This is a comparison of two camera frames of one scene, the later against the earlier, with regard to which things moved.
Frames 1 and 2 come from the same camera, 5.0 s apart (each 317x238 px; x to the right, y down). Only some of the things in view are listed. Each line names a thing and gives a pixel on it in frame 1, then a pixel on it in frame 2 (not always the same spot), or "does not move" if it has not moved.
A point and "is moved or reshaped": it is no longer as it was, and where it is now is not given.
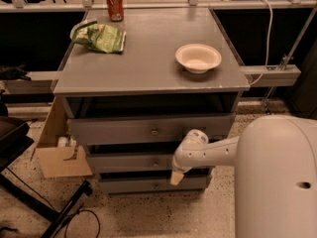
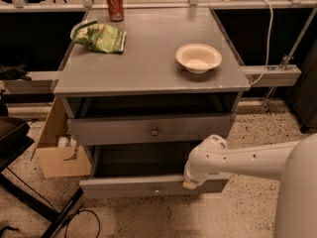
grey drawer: [131, 163] is moved or reshaped
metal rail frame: [279, 75] does not move
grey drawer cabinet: [133, 83] does not move
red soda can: [115, 4] does not move
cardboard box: [59, 152] does not move
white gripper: [180, 167] to [190, 177]
